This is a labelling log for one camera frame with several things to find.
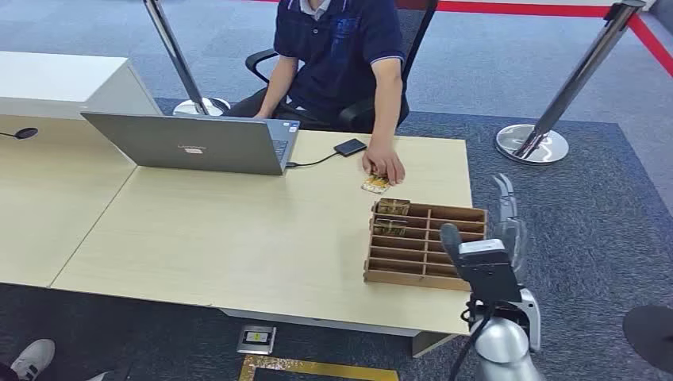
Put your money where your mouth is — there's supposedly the metal floor socket box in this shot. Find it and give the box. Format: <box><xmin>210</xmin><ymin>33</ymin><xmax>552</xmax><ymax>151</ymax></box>
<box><xmin>237</xmin><ymin>325</ymin><xmax>278</xmax><ymax>356</ymax></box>

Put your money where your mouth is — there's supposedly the red barrier belt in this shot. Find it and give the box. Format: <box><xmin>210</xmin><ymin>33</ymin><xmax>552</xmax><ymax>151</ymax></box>
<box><xmin>247</xmin><ymin>0</ymin><xmax>673</xmax><ymax>80</ymax></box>

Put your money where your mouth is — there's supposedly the chrome stanchion post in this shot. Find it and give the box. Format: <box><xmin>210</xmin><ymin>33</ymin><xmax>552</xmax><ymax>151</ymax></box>
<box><xmin>143</xmin><ymin>0</ymin><xmax>231</xmax><ymax>117</ymax></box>
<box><xmin>494</xmin><ymin>0</ymin><xmax>647</xmax><ymax>166</ymax></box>

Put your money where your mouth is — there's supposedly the black round desk device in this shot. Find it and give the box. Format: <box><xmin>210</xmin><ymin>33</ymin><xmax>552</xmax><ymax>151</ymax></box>
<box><xmin>0</xmin><ymin>127</ymin><xmax>40</xmax><ymax>141</ymax></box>

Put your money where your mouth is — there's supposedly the black office chair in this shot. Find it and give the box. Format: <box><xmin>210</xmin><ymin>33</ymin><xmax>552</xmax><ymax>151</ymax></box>
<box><xmin>244</xmin><ymin>0</ymin><xmax>440</xmax><ymax>133</ymax></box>

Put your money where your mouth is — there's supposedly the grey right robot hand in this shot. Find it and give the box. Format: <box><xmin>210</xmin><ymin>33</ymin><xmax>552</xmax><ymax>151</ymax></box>
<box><xmin>489</xmin><ymin>173</ymin><xmax>529</xmax><ymax>286</ymax></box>

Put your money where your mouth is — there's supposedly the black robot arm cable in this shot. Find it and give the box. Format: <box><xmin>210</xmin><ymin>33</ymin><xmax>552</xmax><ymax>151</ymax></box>
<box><xmin>448</xmin><ymin>298</ymin><xmax>496</xmax><ymax>381</ymax></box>

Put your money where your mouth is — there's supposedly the white cabinet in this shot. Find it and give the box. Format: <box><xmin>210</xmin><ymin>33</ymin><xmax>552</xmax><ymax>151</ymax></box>
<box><xmin>0</xmin><ymin>51</ymin><xmax>163</xmax><ymax>121</ymax></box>

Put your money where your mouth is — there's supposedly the black drive cable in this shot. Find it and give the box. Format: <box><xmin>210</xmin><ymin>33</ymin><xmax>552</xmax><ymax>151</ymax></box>
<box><xmin>285</xmin><ymin>151</ymin><xmax>339</xmax><ymax>169</ymax></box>

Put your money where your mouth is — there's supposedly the wooden slotted card tray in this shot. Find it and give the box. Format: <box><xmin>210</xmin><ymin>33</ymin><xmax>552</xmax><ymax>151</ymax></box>
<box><xmin>363</xmin><ymin>198</ymin><xmax>489</xmax><ymax>292</ymax></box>

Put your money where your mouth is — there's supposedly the grey laptop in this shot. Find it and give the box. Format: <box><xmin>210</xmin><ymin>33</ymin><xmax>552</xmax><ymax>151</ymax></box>
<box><xmin>80</xmin><ymin>111</ymin><xmax>302</xmax><ymax>177</ymax></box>

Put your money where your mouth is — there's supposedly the person's left hand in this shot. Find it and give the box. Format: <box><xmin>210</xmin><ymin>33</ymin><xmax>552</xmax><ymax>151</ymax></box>
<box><xmin>361</xmin><ymin>140</ymin><xmax>406</xmax><ymax>186</ymax></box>

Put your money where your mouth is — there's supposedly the person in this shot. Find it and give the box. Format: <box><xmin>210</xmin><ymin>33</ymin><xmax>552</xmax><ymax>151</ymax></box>
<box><xmin>223</xmin><ymin>0</ymin><xmax>411</xmax><ymax>186</ymax></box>

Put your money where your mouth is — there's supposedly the white shoe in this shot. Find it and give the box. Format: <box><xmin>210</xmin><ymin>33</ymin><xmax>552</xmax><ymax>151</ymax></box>
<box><xmin>10</xmin><ymin>339</ymin><xmax>56</xmax><ymax>381</ymax></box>

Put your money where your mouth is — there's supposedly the gold patterned card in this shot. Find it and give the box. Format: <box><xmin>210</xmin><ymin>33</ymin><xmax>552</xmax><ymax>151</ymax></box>
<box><xmin>360</xmin><ymin>173</ymin><xmax>392</xmax><ymax>194</ymax></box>

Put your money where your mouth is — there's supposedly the black round disc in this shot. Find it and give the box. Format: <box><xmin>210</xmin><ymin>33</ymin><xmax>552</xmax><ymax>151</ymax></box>
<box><xmin>622</xmin><ymin>305</ymin><xmax>673</xmax><ymax>375</ymax></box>

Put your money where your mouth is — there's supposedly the black external drive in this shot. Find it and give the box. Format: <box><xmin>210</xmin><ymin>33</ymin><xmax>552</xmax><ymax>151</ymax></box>
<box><xmin>333</xmin><ymin>138</ymin><xmax>368</xmax><ymax>158</ymax></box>

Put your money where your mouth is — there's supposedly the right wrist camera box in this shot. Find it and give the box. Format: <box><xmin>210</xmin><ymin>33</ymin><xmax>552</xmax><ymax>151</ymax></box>
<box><xmin>440</xmin><ymin>222</ymin><xmax>524</xmax><ymax>306</ymax></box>

